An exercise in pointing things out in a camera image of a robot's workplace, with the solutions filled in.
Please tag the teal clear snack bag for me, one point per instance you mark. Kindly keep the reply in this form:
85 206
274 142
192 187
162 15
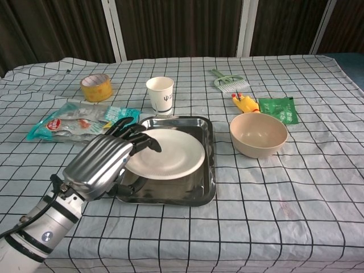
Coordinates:
74 122

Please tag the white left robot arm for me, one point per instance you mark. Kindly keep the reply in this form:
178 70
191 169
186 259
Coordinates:
42 227

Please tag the white partition frame post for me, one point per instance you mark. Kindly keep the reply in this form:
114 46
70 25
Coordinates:
322 28
113 28
247 28

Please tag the white black checkered tablecloth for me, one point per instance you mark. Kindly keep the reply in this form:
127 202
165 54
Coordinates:
256 199

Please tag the white paper cup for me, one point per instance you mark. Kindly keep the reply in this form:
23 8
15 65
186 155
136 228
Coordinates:
159 99

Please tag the green sachet packet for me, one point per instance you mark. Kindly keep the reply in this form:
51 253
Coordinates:
280 109

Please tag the beige bowl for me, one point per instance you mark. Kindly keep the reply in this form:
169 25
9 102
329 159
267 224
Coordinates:
256 148

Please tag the blue felt table cover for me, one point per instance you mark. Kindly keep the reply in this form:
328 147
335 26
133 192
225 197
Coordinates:
352 65

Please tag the green hand brush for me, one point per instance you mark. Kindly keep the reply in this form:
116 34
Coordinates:
230 84

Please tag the rectangular metal tray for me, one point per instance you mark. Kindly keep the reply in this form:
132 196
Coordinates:
182 192

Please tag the white round plate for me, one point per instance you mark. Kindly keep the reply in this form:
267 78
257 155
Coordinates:
170 153

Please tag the yellow rubber chicken toy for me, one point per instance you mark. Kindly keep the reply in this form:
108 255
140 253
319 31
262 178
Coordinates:
246 105

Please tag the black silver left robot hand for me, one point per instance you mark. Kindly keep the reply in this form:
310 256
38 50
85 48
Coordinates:
96 165

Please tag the yellow packing tape roll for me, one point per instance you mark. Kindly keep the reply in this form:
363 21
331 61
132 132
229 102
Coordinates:
98 92

